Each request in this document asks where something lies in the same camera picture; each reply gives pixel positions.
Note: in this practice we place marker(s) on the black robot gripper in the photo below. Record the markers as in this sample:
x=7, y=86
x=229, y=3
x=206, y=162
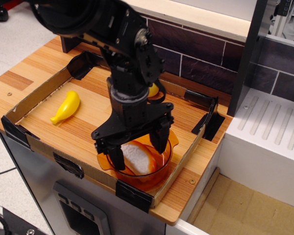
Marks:
x=129, y=120

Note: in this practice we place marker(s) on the white orange toy sushi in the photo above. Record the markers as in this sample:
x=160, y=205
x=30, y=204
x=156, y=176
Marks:
x=138, y=158

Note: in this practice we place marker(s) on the orange transparent plastic pot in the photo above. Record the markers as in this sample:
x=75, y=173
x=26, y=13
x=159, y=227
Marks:
x=144, y=182

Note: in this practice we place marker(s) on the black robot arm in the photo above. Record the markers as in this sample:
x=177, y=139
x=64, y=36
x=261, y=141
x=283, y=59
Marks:
x=124, y=40

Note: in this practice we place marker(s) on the cardboard fence with black tape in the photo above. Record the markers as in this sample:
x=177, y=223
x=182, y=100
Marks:
x=143, y=191

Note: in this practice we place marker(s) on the yellow toy potato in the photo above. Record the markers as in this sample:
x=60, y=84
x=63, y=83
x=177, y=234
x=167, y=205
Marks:
x=153, y=90

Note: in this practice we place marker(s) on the yellow toy banana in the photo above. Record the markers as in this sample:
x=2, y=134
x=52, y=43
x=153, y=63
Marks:
x=67, y=108

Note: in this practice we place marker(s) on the grey toy oven front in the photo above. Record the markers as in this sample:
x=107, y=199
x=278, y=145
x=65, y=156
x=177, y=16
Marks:
x=82, y=217

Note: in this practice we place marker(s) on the white toy sink drainboard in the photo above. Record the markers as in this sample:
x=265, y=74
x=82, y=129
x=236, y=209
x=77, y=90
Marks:
x=258, y=147

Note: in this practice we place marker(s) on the black caster wheel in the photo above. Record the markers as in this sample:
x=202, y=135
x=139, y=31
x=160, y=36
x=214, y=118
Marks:
x=3, y=14

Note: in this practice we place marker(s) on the black vertical post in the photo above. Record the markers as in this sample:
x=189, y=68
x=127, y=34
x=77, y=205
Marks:
x=245, y=72

